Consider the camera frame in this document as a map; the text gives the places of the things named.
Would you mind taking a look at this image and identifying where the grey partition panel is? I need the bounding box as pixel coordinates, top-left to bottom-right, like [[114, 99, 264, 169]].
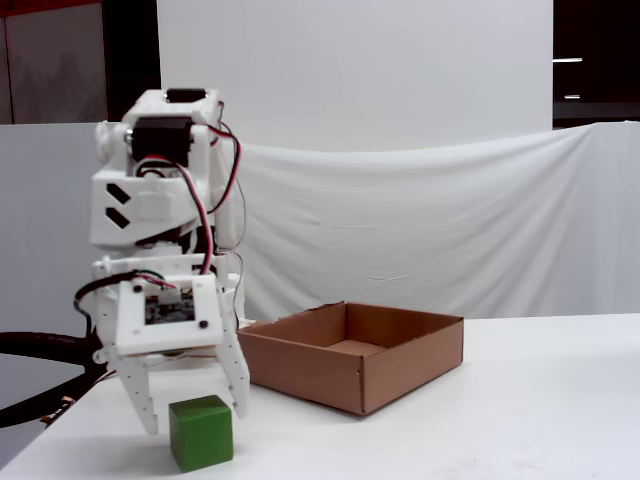
[[0, 122, 126, 336]]

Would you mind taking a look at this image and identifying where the black thick hose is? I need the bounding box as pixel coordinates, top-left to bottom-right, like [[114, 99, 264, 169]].
[[0, 329, 101, 429]]

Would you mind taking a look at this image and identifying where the white backdrop panel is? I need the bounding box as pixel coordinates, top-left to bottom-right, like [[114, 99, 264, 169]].
[[156, 0, 555, 151]]

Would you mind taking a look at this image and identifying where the brown cardboard box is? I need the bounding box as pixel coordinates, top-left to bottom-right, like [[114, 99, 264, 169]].
[[236, 300, 465, 416]]

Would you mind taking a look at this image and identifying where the white wrist camera mount plate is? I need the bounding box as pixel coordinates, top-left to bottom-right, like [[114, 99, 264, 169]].
[[114, 276, 225, 357]]

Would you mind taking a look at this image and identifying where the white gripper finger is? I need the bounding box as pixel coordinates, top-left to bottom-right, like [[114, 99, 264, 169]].
[[92, 343, 163, 436], [213, 285, 251, 420]]

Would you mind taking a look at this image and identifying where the green cube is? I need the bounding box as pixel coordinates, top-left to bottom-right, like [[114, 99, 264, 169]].
[[168, 394, 235, 474]]

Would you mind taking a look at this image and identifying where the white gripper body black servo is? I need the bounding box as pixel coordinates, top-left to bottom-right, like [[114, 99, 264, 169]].
[[91, 253, 222, 347]]

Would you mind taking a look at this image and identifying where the white draped cloth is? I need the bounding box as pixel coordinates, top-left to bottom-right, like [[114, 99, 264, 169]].
[[214, 119, 640, 321]]

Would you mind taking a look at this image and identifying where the thin black camera cable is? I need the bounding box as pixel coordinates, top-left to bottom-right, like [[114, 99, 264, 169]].
[[73, 271, 137, 351]]

